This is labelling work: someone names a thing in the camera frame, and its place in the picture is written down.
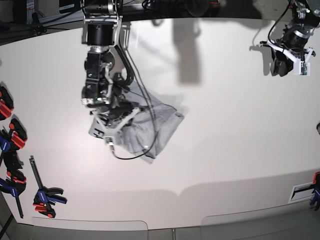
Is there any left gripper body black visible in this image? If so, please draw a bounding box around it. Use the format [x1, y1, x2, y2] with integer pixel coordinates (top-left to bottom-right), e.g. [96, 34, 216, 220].
[271, 48, 293, 77]

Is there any grey T-shirt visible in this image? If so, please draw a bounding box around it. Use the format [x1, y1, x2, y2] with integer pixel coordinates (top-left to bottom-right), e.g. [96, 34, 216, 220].
[88, 81, 186, 165]

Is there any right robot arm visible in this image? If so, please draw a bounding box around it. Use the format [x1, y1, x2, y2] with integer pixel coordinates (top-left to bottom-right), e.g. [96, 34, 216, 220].
[80, 0, 138, 123]

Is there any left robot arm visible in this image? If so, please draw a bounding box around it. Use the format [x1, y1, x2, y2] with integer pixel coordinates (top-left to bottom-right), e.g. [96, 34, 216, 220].
[264, 0, 320, 77]

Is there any dark object at right edge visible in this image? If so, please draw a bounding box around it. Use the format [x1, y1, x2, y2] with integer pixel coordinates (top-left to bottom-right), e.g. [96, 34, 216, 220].
[316, 122, 320, 135]

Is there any blue clamp at right edge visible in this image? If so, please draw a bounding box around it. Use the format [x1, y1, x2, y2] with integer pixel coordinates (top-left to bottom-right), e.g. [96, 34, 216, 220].
[309, 172, 320, 211]

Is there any bar clamp on table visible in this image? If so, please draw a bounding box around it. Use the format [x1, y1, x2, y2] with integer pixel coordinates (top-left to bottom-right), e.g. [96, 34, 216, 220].
[29, 155, 68, 219]

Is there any clamp at upper left edge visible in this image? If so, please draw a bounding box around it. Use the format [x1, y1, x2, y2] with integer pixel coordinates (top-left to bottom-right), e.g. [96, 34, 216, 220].
[0, 86, 14, 121]

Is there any clamp at middle left edge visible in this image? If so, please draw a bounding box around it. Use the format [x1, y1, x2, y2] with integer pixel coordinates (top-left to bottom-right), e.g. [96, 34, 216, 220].
[0, 117, 28, 172]

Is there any clamp at lower left edge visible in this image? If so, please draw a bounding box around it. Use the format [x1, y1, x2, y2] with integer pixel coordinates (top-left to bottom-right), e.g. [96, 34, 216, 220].
[0, 151, 27, 219]

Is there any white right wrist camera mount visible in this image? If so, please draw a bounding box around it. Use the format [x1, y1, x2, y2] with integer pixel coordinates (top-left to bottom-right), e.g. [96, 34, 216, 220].
[89, 107, 141, 149]

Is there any aluminium rail behind table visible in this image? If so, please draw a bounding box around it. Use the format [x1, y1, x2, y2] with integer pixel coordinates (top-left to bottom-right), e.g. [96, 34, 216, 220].
[39, 11, 84, 26]

